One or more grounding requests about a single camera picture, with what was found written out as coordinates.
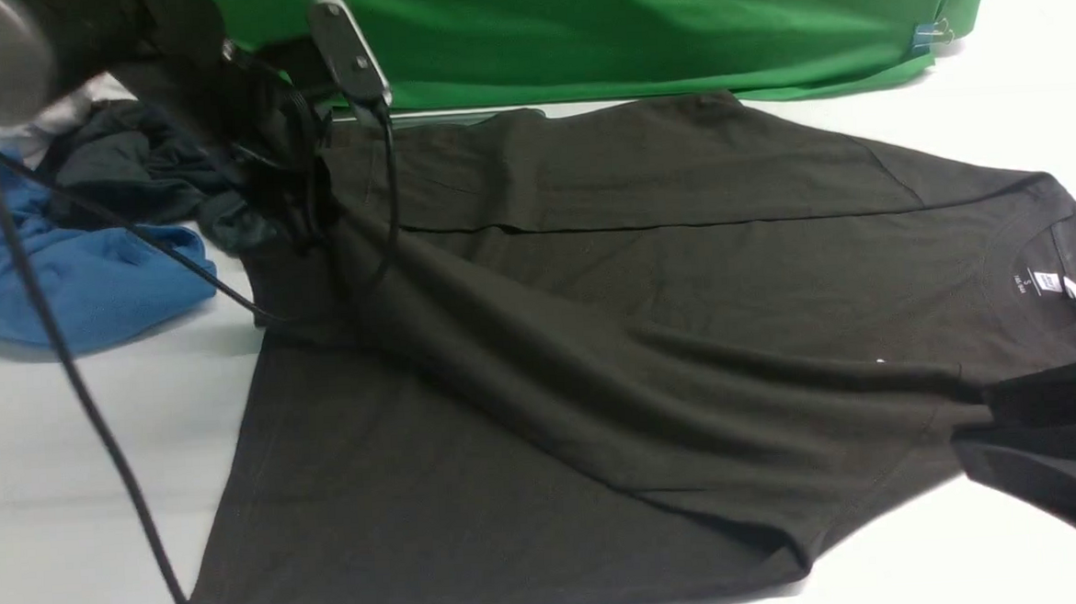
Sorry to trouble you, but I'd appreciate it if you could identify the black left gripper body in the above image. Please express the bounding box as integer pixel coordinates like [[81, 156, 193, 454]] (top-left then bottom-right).
[[110, 36, 352, 259]]

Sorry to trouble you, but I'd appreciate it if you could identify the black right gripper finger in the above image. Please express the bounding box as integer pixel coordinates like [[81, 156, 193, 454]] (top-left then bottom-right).
[[950, 362, 1076, 528]]

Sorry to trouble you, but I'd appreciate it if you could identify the gray long sleeve shirt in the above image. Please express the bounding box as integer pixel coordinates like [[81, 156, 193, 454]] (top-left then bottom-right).
[[192, 95, 1076, 604]]

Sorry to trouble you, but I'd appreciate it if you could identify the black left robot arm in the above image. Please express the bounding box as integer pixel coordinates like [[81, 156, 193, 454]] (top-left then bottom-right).
[[0, 0, 341, 255]]

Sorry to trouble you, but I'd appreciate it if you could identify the dark teal crumpled shirt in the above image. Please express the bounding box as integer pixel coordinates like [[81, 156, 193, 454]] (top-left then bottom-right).
[[38, 99, 279, 256]]

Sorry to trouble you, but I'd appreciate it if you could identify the white crumpled shirt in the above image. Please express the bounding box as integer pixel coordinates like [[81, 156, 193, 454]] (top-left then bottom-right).
[[0, 74, 137, 166]]

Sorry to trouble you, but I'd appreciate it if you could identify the blue crumpled shirt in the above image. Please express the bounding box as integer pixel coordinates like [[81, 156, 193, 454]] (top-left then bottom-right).
[[0, 166, 216, 353]]

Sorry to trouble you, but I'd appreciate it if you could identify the blue binder clip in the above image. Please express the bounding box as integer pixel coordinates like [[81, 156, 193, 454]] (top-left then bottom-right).
[[910, 17, 955, 53]]

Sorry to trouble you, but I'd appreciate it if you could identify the green backdrop cloth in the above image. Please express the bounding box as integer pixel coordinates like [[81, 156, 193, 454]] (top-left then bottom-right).
[[213, 0, 981, 111]]

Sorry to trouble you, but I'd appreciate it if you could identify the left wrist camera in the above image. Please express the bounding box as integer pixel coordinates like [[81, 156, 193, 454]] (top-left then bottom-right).
[[305, 0, 392, 118]]

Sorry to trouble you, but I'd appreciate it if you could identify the metal table cable hatch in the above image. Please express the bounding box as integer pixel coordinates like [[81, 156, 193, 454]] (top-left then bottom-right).
[[330, 107, 546, 129]]

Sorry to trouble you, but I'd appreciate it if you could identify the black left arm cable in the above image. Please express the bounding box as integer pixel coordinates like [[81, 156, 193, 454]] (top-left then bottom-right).
[[0, 108, 214, 604]]

